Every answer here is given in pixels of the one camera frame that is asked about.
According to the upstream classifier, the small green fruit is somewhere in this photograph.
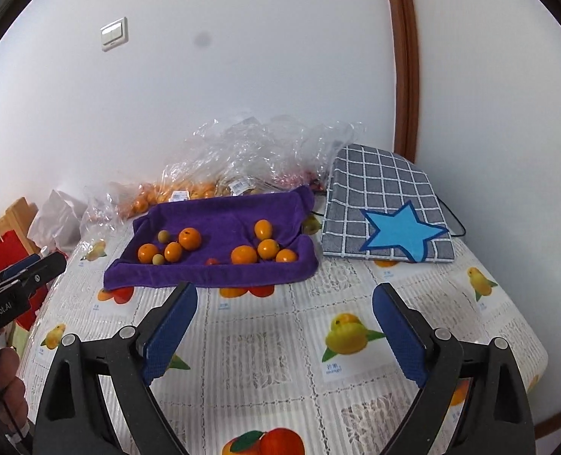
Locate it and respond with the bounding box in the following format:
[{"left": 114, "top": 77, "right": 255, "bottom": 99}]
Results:
[{"left": 152, "top": 254, "right": 165, "bottom": 265}]

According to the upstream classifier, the green brown longan fruit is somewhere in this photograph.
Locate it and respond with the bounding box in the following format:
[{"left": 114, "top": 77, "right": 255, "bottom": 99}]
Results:
[{"left": 157, "top": 230, "right": 171, "bottom": 243}]

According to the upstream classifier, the small orange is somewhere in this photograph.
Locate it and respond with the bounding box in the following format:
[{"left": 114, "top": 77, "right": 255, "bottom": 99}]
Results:
[
  {"left": 163, "top": 242, "right": 183, "bottom": 263},
  {"left": 275, "top": 249, "right": 298, "bottom": 263}
]

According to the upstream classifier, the large orange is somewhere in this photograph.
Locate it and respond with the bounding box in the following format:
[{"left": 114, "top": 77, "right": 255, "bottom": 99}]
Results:
[{"left": 178, "top": 227, "right": 202, "bottom": 252}]

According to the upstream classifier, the small orange kumquat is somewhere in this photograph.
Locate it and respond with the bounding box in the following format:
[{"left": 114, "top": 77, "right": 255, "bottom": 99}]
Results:
[{"left": 254, "top": 219, "right": 273, "bottom": 240}]

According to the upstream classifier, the person's left hand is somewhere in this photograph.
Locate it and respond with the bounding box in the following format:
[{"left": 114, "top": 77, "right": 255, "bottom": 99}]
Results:
[{"left": 0, "top": 347, "right": 29, "bottom": 429}]

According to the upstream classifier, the red paper gift bag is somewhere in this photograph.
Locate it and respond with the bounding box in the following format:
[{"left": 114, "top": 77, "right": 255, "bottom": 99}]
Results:
[{"left": 0, "top": 230, "right": 48, "bottom": 331}]

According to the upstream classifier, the white plastic bag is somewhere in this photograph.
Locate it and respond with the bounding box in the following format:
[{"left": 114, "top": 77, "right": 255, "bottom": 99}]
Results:
[{"left": 28, "top": 190, "right": 86, "bottom": 255}]

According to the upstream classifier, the clear bag with oranges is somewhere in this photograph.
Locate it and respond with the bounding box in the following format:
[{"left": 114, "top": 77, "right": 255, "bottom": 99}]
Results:
[{"left": 81, "top": 182, "right": 169, "bottom": 235}]

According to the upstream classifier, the white fruit print tablecloth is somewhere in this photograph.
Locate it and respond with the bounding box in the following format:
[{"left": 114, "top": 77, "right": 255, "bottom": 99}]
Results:
[{"left": 16, "top": 217, "right": 550, "bottom": 455}]

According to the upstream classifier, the purple towel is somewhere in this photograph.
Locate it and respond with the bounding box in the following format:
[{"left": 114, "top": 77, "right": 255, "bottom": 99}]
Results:
[{"left": 103, "top": 186, "right": 318, "bottom": 290}]

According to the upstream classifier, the grey checked star cloth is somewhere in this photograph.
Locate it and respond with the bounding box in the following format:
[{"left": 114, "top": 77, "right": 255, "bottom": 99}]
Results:
[{"left": 321, "top": 144, "right": 455, "bottom": 263}]

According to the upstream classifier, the clear plastic bag pile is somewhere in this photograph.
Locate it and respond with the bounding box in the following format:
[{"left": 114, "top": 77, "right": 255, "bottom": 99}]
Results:
[{"left": 159, "top": 115, "right": 365, "bottom": 199}]

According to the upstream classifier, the green pear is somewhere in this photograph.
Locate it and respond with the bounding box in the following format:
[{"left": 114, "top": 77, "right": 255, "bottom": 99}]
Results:
[{"left": 301, "top": 214, "right": 321, "bottom": 235}]

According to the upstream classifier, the white wall light switch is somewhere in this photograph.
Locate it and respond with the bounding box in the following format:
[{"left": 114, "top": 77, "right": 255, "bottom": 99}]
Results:
[{"left": 100, "top": 17, "right": 128, "bottom": 52}]

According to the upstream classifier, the brown wooden door frame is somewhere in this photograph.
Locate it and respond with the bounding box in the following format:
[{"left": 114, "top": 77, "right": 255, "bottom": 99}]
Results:
[{"left": 389, "top": 0, "right": 420, "bottom": 161}]

